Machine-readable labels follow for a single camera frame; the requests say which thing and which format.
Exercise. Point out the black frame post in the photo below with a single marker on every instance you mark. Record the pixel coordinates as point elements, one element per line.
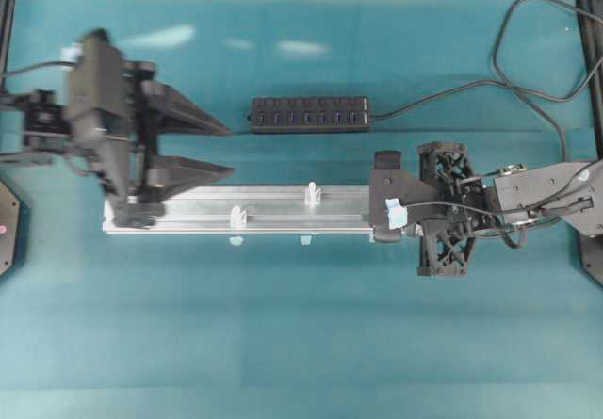
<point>6,19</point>
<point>591,36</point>

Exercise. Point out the aluminium extrusion rail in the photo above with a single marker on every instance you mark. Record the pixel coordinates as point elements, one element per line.
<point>236,210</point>

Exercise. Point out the black right frame post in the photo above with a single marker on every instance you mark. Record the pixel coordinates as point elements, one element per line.
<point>591,36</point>

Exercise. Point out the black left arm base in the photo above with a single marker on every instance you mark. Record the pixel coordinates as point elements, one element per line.
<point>9,221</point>

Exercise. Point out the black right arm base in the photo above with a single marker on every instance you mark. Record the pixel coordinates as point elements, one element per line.
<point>590,258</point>

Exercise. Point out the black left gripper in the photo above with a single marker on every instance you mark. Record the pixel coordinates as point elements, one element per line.
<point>159,108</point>

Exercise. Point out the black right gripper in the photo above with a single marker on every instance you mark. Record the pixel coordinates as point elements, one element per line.
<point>448,243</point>

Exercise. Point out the black left frame post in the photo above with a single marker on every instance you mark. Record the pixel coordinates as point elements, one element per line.
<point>6,19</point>

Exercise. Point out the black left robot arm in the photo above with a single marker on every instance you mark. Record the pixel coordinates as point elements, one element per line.
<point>47,134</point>

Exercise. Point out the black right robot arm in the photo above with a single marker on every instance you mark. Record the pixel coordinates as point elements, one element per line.
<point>504,204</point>

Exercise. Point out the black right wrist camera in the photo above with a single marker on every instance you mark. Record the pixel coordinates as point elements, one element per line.
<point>397,199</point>

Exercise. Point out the black multi-port USB hub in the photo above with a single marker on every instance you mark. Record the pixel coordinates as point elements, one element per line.
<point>310,115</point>

